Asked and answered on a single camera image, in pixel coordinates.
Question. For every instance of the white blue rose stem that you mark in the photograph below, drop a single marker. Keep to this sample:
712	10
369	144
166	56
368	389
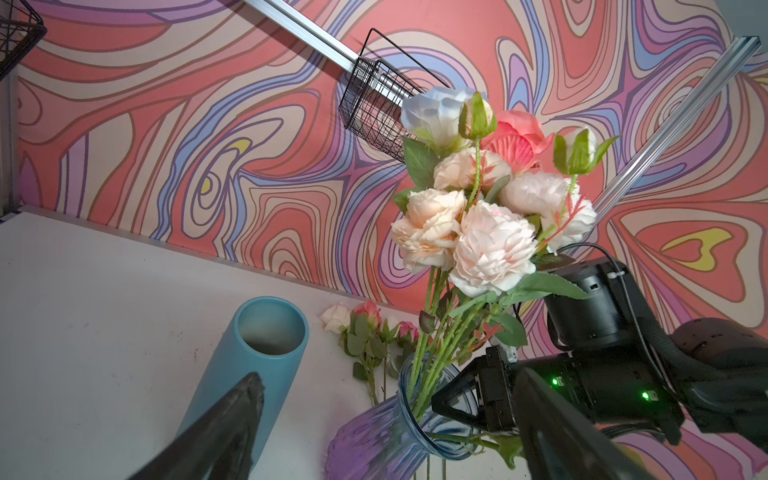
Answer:
431	121

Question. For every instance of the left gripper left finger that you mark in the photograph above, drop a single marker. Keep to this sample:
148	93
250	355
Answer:
219	444

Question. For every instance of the cream pink rose stem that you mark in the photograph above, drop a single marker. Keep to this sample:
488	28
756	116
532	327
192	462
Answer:
458	170

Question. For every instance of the black wire basket wall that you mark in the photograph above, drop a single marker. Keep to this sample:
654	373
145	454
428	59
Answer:
371	104
22	28

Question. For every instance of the teal ceramic cylinder vase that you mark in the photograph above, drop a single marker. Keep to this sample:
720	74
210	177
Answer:
267	336

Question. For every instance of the pink rosebud spray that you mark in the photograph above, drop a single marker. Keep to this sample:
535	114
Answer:
503	146

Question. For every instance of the magenta rose stem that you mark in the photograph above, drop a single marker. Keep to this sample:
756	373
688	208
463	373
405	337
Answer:
400	338

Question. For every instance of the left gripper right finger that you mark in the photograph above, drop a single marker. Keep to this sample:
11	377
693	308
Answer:
559	442

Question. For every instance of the black wire basket back wall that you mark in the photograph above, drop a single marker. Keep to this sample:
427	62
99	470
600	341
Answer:
371	104

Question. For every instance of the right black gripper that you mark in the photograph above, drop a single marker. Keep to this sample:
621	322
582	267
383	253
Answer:
606	368

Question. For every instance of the white blue-edged rose stem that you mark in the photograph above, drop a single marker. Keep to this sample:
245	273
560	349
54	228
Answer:
564	215

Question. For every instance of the black wire basket left wall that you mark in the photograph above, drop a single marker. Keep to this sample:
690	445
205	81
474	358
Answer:
22	28

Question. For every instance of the peach peony flower stem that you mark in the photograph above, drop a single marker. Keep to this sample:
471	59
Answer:
480	259

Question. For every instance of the purple blue glass vase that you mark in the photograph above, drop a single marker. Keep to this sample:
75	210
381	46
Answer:
389	442

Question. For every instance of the small white pink rose spray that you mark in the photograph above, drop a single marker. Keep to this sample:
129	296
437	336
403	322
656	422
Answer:
362	335

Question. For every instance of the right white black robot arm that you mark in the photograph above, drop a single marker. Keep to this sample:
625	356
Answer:
717	371

